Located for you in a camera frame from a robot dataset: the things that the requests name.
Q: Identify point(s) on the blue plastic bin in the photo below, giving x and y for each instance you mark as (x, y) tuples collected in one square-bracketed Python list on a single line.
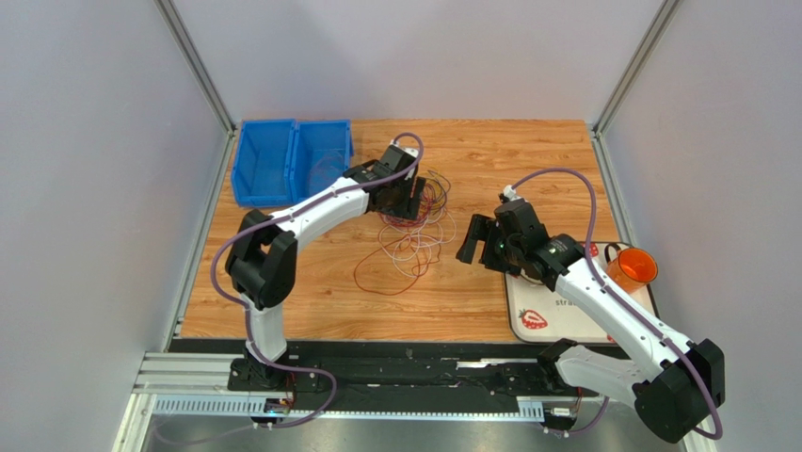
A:
[(322, 152), (261, 163)]

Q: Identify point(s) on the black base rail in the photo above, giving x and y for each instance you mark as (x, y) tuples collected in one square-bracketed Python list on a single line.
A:
[(373, 376)]

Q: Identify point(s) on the left blue plastic bin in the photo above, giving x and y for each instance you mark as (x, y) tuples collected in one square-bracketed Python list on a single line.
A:
[(261, 163)]

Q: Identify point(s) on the right blue plastic bin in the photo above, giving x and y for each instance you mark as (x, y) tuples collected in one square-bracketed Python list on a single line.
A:
[(322, 152)]

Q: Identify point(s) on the aluminium frame post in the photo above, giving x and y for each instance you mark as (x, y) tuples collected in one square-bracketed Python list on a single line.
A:
[(182, 37), (657, 28)]

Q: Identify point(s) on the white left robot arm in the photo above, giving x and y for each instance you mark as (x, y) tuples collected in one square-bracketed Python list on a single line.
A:
[(262, 260)]

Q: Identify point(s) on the aluminium frame post right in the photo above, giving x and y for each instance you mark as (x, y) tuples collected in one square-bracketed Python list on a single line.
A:
[(657, 28)]

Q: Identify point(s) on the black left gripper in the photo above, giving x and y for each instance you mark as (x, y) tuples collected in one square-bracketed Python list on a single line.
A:
[(409, 207)]

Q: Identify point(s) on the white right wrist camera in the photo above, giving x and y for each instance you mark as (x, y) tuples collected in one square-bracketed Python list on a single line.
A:
[(509, 194)]

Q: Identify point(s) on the aluminium frame post left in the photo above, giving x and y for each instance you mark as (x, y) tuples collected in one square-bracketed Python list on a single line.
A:
[(182, 37)]

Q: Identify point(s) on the strawberry print mat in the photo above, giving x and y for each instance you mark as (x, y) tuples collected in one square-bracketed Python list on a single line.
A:
[(537, 315)]

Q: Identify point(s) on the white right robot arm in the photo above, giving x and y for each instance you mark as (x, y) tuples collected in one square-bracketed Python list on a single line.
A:
[(672, 383)]

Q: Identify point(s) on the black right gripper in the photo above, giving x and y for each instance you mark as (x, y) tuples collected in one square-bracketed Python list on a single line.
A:
[(492, 244)]

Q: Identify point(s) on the orange plastic cup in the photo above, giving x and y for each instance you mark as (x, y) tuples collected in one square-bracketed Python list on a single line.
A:
[(630, 268)]

